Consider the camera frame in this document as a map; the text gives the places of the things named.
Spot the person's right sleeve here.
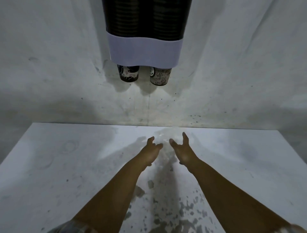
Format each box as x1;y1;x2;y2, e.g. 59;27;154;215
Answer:
284;224;307;233

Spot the person's left sleeve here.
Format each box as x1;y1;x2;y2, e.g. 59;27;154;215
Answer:
47;219;97;233

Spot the white scribble-print paper cup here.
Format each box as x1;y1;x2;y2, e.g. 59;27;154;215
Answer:
150;67;172;86

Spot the person's left forearm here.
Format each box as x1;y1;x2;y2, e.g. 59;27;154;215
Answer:
71;152;153;233

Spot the white cup dispenser collar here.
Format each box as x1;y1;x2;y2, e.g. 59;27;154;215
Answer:
106;32;184;69

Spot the person's right hand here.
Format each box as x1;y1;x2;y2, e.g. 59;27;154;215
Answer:
169;132;200;167

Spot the person's sleeve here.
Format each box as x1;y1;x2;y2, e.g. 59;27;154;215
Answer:
47;219;97;233
284;224;307;233

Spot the stack of dark paper cups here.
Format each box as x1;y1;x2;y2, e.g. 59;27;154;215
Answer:
146;0;193;41
102;0;150;39

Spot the person's left hand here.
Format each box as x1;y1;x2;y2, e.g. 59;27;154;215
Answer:
138;136;164;167

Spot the person's right forearm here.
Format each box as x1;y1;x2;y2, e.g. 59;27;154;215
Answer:
186;157;292;233

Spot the black printed paper cup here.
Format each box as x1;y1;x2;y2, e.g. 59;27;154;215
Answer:
117;64;140;82

